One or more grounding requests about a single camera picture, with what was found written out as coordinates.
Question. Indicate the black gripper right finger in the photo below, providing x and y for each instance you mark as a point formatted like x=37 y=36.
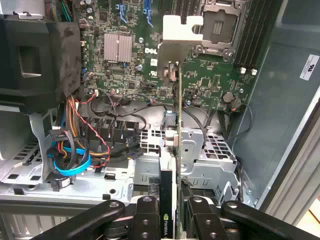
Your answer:
x=205 y=220

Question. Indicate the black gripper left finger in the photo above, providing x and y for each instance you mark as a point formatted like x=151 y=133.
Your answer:
x=147 y=220

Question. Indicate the blue expansion slot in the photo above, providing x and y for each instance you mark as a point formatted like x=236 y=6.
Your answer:
x=122 y=15
x=148 y=12

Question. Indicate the metal disk bay cage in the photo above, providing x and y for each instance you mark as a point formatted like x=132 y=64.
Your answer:
x=212 y=165

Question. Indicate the round coin battery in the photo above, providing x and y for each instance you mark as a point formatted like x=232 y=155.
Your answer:
x=228 y=97

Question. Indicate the black open PC case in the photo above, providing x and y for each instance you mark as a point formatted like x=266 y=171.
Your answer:
x=275 y=112

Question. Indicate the green motherboard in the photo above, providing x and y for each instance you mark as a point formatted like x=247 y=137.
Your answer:
x=120 y=80

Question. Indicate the silver chipset heatsink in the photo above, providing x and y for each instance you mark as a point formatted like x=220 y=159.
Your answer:
x=117 y=47

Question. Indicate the black fan shroud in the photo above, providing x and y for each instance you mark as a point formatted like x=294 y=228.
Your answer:
x=37 y=62

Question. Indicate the CPU socket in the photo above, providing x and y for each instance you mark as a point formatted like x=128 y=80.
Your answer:
x=220 y=27

